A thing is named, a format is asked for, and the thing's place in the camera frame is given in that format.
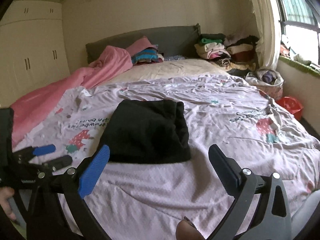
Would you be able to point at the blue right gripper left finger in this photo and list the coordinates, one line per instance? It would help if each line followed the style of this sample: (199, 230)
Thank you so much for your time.
(93, 171)

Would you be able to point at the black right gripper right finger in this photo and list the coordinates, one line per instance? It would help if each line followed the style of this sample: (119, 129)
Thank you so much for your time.
(227, 170)

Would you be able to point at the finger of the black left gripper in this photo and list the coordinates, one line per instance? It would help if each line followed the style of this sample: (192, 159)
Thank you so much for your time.
(60, 163)

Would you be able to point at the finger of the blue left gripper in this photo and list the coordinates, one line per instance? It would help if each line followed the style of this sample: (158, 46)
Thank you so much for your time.
(43, 150)

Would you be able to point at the black printed t-shirt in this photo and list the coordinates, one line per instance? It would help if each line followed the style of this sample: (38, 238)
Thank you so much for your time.
(147, 132)

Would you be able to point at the bag of clothes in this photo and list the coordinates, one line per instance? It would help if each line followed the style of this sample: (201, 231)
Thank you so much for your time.
(268, 81)

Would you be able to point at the pile of folded clothes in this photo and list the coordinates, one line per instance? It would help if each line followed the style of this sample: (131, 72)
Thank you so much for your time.
(228, 53)

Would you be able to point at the striped folded clothes stack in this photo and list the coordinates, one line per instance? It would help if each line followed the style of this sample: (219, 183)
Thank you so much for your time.
(148, 55)

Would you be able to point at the person's left hand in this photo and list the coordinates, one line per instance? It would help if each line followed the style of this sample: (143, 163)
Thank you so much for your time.
(5, 194)

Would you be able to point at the person's right hand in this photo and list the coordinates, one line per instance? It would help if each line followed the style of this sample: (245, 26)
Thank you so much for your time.
(186, 230)

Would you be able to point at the pink blanket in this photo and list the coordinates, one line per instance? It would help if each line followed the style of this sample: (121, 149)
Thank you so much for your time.
(32, 108)

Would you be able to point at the red plastic bag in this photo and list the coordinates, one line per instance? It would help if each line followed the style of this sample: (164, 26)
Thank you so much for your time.
(292, 105)

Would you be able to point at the cream built-in wardrobe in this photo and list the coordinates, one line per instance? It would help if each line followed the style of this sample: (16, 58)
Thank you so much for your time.
(33, 51)

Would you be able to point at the beige mattress sheet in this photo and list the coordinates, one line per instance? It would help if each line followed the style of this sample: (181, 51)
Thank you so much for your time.
(168, 69)

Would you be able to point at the pink pillow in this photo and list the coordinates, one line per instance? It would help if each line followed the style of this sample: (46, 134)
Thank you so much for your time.
(140, 45)

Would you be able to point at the grey bed headboard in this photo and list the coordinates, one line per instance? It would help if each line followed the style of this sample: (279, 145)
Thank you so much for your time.
(171, 41)

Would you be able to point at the cream curtain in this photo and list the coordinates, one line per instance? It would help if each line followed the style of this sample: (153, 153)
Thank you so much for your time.
(269, 29)

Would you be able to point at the window with grille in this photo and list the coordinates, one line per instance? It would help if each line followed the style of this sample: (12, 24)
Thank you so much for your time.
(300, 30)

